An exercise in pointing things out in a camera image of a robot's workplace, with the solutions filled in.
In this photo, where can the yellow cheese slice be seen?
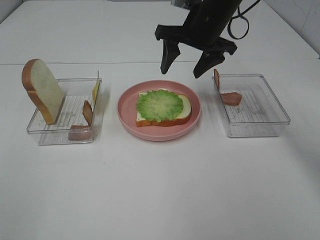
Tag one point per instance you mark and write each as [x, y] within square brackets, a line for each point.
[95, 92]

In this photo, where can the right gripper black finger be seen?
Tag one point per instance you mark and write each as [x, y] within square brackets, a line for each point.
[170, 52]
[207, 61]

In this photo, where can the bacon strip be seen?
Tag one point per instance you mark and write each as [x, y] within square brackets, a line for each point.
[81, 130]
[228, 98]

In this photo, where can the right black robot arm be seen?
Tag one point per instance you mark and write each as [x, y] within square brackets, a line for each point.
[223, 8]

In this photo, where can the bread slice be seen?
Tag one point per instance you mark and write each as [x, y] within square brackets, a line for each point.
[43, 89]
[186, 107]

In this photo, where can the pink plate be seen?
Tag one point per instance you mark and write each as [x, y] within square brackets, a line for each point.
[127, 113]

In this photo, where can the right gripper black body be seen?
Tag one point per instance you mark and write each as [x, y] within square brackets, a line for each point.
[200, 32]

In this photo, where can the green lettuce leaf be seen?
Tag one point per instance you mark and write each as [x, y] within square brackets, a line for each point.
[160, 105]

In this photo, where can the right clear plastic container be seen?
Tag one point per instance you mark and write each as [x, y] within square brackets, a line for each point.
[259, 114]

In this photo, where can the left clear plastic container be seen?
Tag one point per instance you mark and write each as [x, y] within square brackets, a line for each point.
[77, 90]

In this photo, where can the clear plastic container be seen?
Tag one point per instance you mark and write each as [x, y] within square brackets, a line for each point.
[259, 114]
[77, 90]

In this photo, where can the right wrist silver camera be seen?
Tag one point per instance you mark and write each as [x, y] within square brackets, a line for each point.
[182, 3]

